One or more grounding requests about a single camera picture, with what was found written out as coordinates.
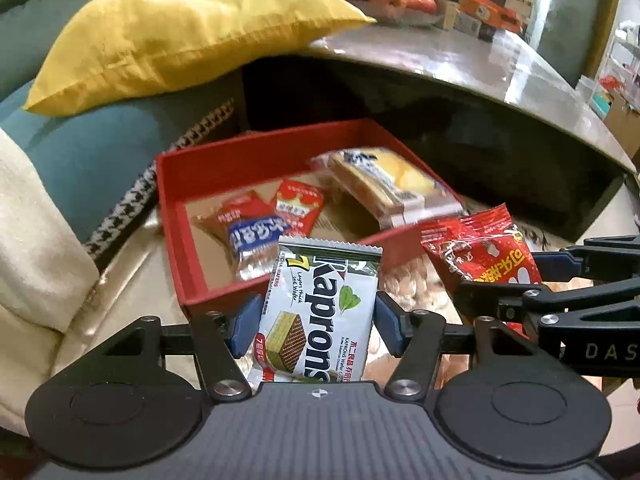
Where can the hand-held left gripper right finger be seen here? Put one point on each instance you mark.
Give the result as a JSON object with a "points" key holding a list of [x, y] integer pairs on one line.
{"points": [[387, 325]]}

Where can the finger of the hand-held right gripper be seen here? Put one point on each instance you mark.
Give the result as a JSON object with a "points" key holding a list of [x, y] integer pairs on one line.
{"points": [[500, 300], [600, 260]]}

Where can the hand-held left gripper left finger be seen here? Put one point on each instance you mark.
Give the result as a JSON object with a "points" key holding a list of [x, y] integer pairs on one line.
{"points": [[247, 325]]}

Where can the large red snack packet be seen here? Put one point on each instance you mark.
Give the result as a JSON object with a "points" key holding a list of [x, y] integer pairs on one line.
{"points": [[480, 255]]}

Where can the green white wafer packet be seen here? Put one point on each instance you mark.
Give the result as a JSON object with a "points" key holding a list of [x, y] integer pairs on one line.
{"points": [[320, 300]]}

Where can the blue label cake packet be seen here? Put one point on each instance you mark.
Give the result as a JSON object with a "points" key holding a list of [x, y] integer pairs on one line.
{"points": [[252, 237]]}

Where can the red brown cake packet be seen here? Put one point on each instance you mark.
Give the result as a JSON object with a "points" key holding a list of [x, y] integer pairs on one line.
{"points": [[215, 222]]}

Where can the small red crown packet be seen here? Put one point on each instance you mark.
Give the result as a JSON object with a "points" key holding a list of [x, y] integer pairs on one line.
{"points": [[300, 205]]}

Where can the sandwich cake packet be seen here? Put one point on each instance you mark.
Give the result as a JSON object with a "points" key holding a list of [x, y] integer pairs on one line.
{"points": [[370, 185]]}

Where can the red cardboard box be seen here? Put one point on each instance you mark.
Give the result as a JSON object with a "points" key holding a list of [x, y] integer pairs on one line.
{"points": [[220, 160]]}

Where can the dark round coffee table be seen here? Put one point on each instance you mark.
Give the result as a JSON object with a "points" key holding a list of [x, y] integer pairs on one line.
{"points": [[500, 160]]}

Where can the white fleece blanket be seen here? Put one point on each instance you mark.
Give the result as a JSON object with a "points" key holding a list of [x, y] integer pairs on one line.
{"points": [[35, 240]]}

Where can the teal sofa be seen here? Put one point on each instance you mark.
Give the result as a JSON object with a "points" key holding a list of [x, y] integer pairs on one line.
{"points": [[75, 160]]}

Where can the green upholstered chair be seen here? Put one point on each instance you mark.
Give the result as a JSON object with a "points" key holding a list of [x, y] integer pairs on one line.
{"points": [[575, 10]]}

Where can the low black box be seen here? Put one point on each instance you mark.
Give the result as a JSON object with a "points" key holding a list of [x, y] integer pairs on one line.
{"points": [[487, 32]]}

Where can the orange flat box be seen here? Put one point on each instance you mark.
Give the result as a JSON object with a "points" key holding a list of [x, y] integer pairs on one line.
{"points": [[492, 15]]}

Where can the cream box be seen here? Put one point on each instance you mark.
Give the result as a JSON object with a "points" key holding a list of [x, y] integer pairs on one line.
{"points": [[521, 4]]}

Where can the small beige box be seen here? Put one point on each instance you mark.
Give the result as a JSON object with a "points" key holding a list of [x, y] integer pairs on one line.
{"points": [[450, 14]]}

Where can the yellow pillow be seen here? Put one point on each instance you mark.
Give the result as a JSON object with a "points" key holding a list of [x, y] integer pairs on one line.
{"points": [[175, 40]]}

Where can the glass fruit plate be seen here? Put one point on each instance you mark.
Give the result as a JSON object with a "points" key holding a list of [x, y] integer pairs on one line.
{"points": [[400, 16]]}

